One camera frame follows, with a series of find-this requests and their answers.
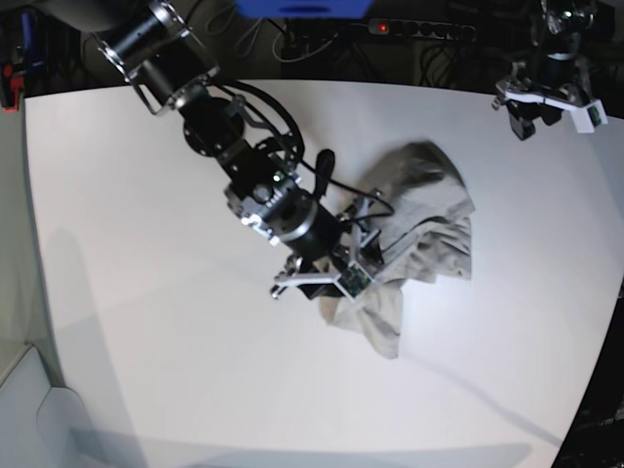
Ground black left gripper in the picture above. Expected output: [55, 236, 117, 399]
[506, 62, 593, 141]

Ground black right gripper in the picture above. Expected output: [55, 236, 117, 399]
[297, 220, 385, 300]

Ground beige t-shirt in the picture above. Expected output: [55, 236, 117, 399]
[320, 140, 475, 359]

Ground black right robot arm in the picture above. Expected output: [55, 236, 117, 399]
[97, 1, 383, 299]

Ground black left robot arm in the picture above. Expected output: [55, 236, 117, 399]
[492, 1, 607, 140]

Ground black power strip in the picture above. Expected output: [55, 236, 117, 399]
[368, 19, 477, 42]

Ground red black clamp tool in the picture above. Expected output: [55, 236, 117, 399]
[1, 61, 24, 113]

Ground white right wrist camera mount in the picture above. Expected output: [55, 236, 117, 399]
[270, 189, 391, 299]

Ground blue base camera housing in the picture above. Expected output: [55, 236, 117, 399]
[235, 0, 373, 19]

